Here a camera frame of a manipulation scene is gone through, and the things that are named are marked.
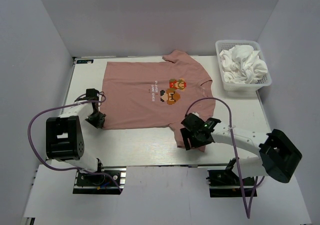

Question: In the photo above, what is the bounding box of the pink printed t shirt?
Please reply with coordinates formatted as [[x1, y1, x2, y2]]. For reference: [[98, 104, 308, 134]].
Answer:
[[100, 50, 216, 148]]

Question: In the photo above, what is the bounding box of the white t shirt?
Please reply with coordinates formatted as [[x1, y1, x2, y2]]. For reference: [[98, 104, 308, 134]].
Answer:
[[219, 45, 268, 84]]

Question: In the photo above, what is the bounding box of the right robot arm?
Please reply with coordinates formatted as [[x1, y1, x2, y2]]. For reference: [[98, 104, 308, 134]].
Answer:
[[180, 113, 302, 185]]

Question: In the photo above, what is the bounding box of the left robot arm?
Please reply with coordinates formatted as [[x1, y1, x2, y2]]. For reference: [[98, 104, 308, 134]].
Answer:
[[46, 88, 106, 185]]

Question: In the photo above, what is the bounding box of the dark label sticker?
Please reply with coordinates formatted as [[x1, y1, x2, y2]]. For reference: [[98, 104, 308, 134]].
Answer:
[[76, 59, 94, 64]]

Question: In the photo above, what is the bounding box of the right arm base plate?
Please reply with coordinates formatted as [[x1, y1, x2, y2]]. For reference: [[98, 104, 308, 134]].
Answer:
[[206, 169, 242, 198]]

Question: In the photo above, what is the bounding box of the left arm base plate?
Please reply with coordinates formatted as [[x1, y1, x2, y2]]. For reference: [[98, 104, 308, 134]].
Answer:
[[72, 168, 126, 195]]

